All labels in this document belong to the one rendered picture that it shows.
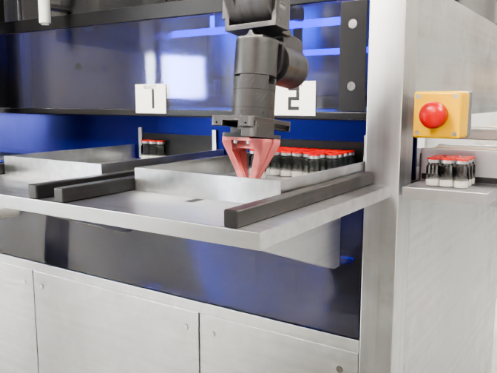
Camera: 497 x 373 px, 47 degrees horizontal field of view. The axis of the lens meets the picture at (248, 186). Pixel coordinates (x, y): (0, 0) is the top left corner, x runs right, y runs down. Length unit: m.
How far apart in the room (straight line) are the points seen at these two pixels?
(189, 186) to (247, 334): 0.43
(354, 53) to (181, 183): 0.36
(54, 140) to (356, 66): 0.89
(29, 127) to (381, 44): 1.03
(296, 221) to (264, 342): 0.51
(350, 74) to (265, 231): 0.43
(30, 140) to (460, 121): 1.15
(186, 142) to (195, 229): 0.63
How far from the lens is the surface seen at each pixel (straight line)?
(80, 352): 1.54
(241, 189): 0.77
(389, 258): 0.98
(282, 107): 1.03
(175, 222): 0.67
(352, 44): 0.98
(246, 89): 0.75
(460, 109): 0.91
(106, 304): 1.42
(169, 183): 0.84
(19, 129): 1.70
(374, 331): 1.03
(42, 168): 1.07
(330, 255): 0.98
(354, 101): 0.97
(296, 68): 0.82
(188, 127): 1.26
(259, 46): 0.75
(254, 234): 0.60
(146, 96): 1.23
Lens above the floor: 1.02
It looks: 9 degrees down
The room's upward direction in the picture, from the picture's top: straight up
